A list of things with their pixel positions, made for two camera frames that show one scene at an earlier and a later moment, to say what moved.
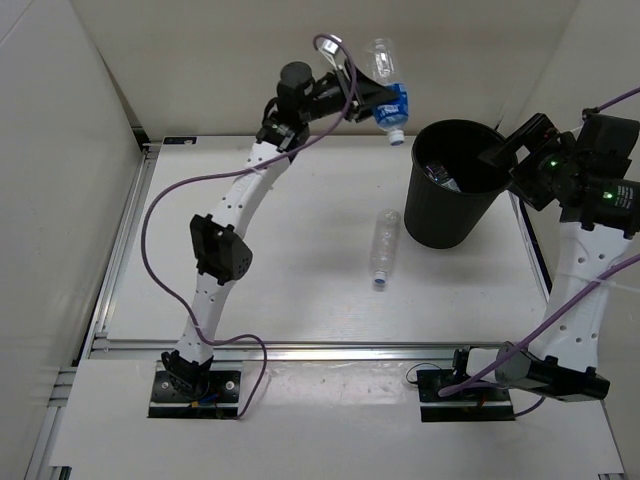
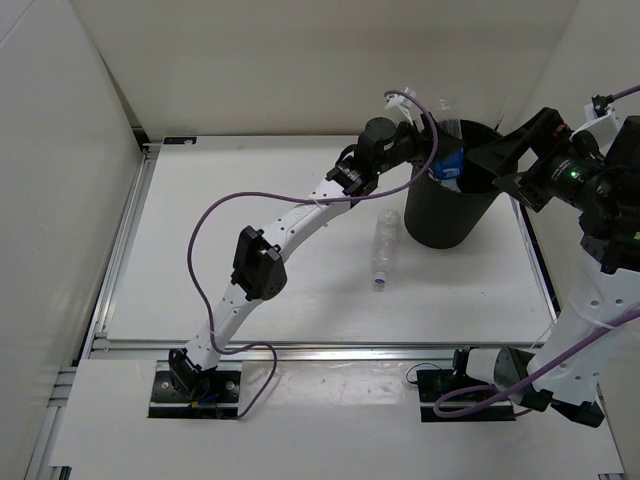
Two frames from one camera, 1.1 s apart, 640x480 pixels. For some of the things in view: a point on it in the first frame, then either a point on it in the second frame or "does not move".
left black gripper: [367, 94] -> [424, 145]
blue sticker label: [179, 140] does not move
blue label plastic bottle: [392, 117] -> [448, 173]
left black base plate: [221, 400] does not move
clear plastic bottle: [385, 244] does not move
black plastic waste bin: [451, 192] does not move
